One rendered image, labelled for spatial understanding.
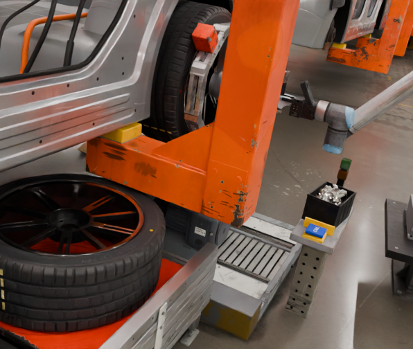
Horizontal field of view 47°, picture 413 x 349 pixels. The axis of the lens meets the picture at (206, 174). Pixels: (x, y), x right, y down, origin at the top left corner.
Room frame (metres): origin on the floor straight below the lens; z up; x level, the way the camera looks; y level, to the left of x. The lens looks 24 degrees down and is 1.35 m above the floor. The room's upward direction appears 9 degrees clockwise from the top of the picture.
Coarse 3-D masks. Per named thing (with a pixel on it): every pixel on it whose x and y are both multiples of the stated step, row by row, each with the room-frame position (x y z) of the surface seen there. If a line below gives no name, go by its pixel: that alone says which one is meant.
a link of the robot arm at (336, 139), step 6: (330, 132) 2.09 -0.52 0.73; (336, 132) 2.07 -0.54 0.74; (342, 132) 2.07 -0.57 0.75; (324, 138) 2.12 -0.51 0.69; (330, 138) 2.08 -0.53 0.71; (336, 138) 2.07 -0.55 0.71; (342, 138) 2.08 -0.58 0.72; (324, 144) 2.10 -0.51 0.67; (330, 144) 2.08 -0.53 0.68; (336, 144) 2.07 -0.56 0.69; (342, 144) 2.08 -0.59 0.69; (324, 150) 2.10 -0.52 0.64; (330, 150) 2.07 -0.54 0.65; (336, 150) 2.07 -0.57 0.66
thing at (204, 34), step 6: (198, 24) 1.96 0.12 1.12; (204, 24) 1.95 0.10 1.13; (198, 30) 1.93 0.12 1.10; (204, 30) 1.93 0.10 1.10; (210, 30) 1.92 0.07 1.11; (192, 36) 1.92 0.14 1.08; (198, 36) 1.91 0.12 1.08; (204, 36) 1.91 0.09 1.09; (210, 36) 1.91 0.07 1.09; (216, 36) 1.97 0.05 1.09; (198, 42) 1.93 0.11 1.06; (204, 42) 1.92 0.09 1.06; (210, 42) 1.92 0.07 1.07; (216, 42) 1.97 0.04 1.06; (198, 48) 1.97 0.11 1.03; (204, 48) 1.95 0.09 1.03; (210, 48) 1.93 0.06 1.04
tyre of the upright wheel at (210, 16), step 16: (176, 16) 2.06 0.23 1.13; (192, 16) 2.06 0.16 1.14; (208, 16) 2.08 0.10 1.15; (224, 16) 2.21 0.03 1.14; (176, 32) 1.99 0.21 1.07; (192, 32) 1.98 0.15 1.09; (160, 48) 1.96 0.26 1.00; (176, 48) 1.94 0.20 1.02; (192, 48) 1.97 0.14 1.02; (160, 64) 1.94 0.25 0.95; (176, 64) 1.91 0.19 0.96; (160, 80) 1.91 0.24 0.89; (176, 80) 1.89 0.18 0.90; (160, 96) 1.91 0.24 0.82; (176, 96) 1.89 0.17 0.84; (160, 112) 1.92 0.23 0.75; (176, 112) 1.91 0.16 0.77; (144, 128) 2.03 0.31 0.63; (160, 128) 1.96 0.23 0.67; (176, 128) 1.93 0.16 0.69
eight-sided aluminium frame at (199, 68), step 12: (216, 24) 2.07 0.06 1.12; (228, 24) 2.17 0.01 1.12; (216, 48) 1.98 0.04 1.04; (204, 60) 1.94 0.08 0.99; (192, 72) 1.92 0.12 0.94; (204, 72) 1.91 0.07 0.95; (192, 84) 1.92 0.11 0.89; (204, 84) 1.93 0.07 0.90; (192, 96) 1.93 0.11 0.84; (192, 108) 1.94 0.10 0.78; (192, 120) 1.91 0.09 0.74
